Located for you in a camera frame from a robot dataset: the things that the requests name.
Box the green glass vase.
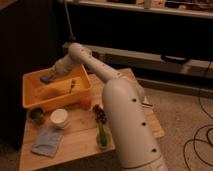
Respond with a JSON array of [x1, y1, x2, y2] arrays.
[[96, 122, 110, 149]]

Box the dark grape bunch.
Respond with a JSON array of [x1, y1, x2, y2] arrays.
[[93, 105, 107, 124]]

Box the dark green cup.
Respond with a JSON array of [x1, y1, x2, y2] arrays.
[[29, 108, 45, 125]]

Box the low grey shelf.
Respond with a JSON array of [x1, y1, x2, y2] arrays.
[[64, 43, 213, 80]]

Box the wooden table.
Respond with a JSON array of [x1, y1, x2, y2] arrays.
[[19, 74, 165, 171]]

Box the orange fruit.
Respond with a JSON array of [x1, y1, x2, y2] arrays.
[[80, 96, 92, 110]]

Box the metal utensil on table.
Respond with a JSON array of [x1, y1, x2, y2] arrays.
[[142, 103, 153, 109]]

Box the small dark object in tray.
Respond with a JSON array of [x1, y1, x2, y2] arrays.
[[69, 80, 76, 93]]

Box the grey metal pole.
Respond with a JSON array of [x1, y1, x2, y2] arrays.
[[63, 0, 75, 42]]

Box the black cables on floor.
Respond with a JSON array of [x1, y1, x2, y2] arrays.
[[182, 61, 213, 171]]

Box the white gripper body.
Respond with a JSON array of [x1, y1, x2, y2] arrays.
[[51, 56, 75, 77]]

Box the yellow plastic tray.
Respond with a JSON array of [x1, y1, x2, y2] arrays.
[[22, 65, 91, 112]]

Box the blue grey sponge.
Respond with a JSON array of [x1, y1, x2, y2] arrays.
[[40, 75, 55, 84]]

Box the white bowl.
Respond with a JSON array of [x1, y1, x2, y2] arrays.
[[50, 109, 69, 129]]

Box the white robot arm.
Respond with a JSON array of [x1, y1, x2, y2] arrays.
[[52, 43, 168, 171]]

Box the blue folded cloth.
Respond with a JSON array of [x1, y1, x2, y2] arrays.
[[31, 127, 64, 157]]

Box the black handle on shelf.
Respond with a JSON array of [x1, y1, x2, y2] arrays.
[[161, 55, 190, 64]]

